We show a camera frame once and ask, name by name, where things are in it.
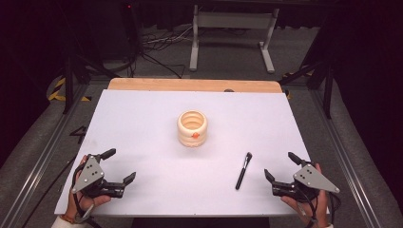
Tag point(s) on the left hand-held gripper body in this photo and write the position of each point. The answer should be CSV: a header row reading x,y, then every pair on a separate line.
x,y
90,175

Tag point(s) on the person's right hand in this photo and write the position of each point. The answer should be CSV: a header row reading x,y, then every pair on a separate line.
x,y
320,209

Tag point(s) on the white paper sheet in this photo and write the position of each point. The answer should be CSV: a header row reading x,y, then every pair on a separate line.
x,y
142,133

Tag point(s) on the cream ribbed holder cup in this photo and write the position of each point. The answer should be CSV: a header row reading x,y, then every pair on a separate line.
x,y
190,139

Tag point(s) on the aluminium floor rail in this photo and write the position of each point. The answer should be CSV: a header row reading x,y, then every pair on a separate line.
x,y
41,158
348,148

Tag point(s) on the black makeup brush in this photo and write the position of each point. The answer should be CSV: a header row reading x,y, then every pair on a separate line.
x,y
242,174

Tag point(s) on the person's left hand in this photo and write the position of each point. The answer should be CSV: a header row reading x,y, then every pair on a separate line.
x,y
71,205

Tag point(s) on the dark computer tower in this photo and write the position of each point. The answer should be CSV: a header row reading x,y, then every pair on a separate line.
x,y
130,28

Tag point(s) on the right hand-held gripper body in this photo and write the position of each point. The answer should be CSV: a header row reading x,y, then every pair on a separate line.
x,y
309,179

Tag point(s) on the yellow black floor tape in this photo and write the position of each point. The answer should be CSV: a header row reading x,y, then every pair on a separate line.
x,y
57,95

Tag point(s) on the white metal stand frame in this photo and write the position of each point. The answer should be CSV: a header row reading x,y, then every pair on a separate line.
x,y
234,19

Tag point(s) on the black tripod stand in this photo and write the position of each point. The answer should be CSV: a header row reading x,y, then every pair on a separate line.
x,y
328,88
69,82

